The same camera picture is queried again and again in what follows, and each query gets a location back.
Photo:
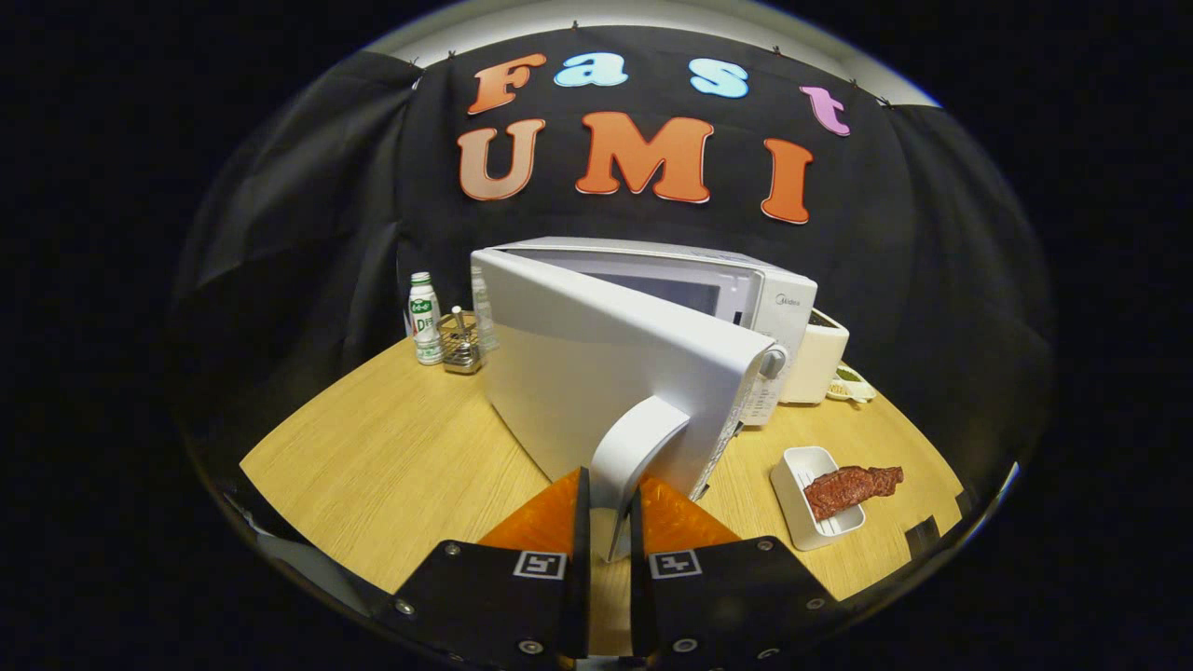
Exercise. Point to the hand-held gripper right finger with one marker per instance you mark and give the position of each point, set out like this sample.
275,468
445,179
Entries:
637,578

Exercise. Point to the white bottle with green label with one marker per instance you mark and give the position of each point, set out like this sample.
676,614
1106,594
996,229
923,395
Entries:
425,321

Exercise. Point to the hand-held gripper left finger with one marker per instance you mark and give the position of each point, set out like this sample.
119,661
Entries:
582,578

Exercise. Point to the white toaster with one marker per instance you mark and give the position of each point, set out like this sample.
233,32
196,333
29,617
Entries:
811,363

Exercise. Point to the white microwave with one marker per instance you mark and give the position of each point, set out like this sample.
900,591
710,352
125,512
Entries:
596,373

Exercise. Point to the red meat piece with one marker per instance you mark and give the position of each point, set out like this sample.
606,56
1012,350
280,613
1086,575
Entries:
843,489

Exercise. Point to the white rectangular tray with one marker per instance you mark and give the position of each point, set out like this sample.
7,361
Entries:
792,475

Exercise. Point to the clear plastic bottle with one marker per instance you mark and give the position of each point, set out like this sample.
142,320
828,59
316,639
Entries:
483,317

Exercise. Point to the white divided dish of beans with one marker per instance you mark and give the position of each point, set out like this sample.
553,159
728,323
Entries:
850,384

